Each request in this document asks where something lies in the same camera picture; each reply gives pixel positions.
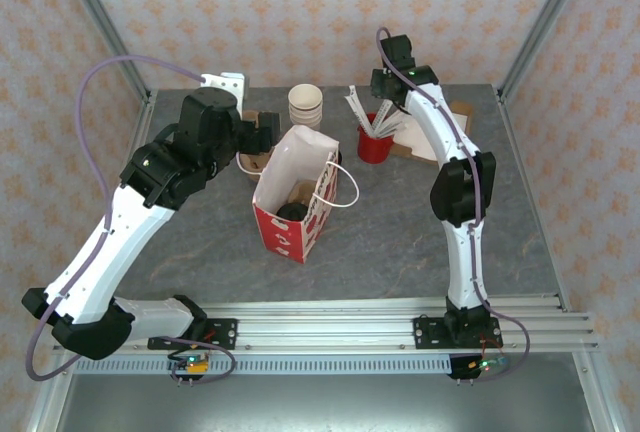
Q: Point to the stack of pulp cup carriers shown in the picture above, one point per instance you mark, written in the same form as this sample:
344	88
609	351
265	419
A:
252	164

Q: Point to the takeout cup with black lid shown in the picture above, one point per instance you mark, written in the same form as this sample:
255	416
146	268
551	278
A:
292	212

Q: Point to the stack of white napkins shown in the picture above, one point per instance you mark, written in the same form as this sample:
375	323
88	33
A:
415	137

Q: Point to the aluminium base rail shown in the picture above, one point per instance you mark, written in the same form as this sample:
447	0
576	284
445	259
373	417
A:
325	327

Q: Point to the stack of white paper cups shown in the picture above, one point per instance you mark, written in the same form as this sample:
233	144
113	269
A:
305	99

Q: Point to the aluminium frame post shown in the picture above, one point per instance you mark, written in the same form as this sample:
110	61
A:
541	27
107	27

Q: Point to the printed straw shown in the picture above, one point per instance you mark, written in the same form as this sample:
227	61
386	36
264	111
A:
384	112

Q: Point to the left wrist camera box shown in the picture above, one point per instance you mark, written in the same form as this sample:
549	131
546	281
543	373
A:
225	84

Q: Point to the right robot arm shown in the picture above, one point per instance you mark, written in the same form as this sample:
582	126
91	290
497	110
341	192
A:
435	122

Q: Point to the small controller board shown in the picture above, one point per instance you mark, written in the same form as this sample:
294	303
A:
480	365
192	364

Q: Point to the grey metal panel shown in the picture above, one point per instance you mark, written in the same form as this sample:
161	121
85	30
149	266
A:
325	407

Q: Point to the brown cardboard tray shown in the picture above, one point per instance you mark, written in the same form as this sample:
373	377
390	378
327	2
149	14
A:
462	109

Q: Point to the red straw holder cup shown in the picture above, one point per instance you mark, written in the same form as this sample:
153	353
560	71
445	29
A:
372	149

